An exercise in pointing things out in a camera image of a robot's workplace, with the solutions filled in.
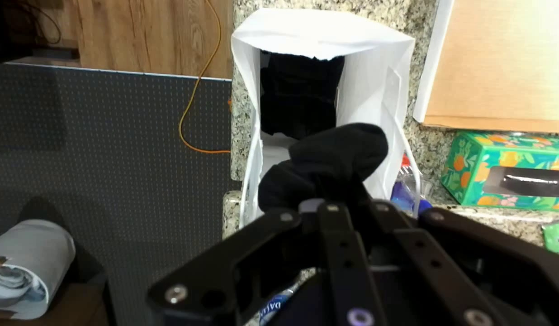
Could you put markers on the green tissue box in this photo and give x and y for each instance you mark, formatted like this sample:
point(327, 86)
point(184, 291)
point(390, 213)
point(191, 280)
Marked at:
point(504, 171)

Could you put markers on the black sock pile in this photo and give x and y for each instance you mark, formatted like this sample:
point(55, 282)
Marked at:
point(299, 95)

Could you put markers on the green small packet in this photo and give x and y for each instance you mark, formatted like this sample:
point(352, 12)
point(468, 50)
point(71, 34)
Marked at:
point(551, 237)

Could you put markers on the black sock long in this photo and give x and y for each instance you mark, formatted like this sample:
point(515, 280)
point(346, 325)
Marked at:
point(328, 166)

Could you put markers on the grey rolled cloth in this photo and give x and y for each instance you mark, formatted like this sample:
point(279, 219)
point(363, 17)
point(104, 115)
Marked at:
point(35, 258)

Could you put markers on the cardboard tray box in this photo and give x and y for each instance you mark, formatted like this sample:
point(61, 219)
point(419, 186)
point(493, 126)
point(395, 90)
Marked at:
point(493, 66)

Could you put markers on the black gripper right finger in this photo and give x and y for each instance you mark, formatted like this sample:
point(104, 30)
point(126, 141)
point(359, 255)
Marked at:
point(475, 275)

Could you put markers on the white paper bag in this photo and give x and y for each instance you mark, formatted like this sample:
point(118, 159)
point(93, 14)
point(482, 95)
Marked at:
point(374, 86)

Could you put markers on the clear water bottle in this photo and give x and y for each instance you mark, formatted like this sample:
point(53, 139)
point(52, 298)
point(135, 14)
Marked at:
point(278, 302)

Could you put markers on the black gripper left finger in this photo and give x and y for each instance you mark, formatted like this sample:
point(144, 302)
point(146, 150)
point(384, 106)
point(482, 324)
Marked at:
point(236, 278)

